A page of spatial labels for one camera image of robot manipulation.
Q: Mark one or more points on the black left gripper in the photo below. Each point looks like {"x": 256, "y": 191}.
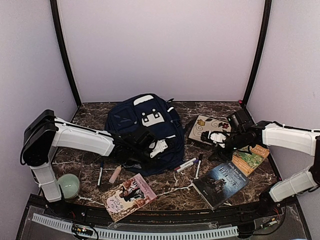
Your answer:
{"x": 146, "y": 152}

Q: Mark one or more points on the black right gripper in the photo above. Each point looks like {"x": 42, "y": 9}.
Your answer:
{"x": 220, "y": 154}

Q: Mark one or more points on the navy blue student backpack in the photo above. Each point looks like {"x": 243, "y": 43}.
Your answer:
{"x": 149, "y": 111}

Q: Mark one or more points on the Wuthering Heights dark book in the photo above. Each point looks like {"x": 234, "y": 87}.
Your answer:
{"x": 220, "y": 184}

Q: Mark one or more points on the Taming of the Shrew book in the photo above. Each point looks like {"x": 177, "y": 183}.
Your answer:
{"x": 127, "y": 197}

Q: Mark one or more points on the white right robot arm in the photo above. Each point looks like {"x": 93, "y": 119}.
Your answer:
{"x": 273, "y": 134}

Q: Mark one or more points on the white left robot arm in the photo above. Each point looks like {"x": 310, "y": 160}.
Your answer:
{"x": 48, "y": 131}

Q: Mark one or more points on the black tipped whiteboard marker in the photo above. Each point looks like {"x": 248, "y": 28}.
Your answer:
{"x": 200, "y": 158}

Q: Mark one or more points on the beige floral notebook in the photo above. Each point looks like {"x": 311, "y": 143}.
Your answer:
{"x": 204, "y": 124}

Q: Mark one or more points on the red capped white marker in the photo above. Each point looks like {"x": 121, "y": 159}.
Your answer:
{"x": 184, "y": 167}

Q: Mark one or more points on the purple tipped white marker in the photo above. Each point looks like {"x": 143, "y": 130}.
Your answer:
{"x": 187, "y": 163}

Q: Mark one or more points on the orange green paperback book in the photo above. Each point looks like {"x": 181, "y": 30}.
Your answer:
{"x": 248, "y": 159}

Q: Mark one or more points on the pink translucent glue bottle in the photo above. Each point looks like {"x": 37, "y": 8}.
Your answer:
{"x": 115, "y": 174}

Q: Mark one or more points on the pale green round bowl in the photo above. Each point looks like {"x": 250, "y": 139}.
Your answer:
{"x": 70, "y": 185}

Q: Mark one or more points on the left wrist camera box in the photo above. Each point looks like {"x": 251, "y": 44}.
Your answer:
{"x": 141, "y": 138}

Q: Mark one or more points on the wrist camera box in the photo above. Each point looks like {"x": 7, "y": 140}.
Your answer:
{"x": 240, "y": 121}
{"x": 141, "y": 138}

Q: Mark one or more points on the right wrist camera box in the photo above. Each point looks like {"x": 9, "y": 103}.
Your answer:
{"x": 240, "y": 121}

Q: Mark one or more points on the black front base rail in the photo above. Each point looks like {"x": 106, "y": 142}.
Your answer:
{"x": 243, "y": 214}

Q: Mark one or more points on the white slotted cable duct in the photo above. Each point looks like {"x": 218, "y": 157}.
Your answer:
{"x": 121, "y": 231}

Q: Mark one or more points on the black right frame post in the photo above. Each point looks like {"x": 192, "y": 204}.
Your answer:
{"x": 258, "y": 53}

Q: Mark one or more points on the black frame post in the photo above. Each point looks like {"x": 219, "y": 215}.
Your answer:
{"x": 63, "y": 52}
{"x": 258, "y": 53}

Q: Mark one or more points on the black left frame post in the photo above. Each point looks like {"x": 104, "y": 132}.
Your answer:
{"x": 63, "y": 52}

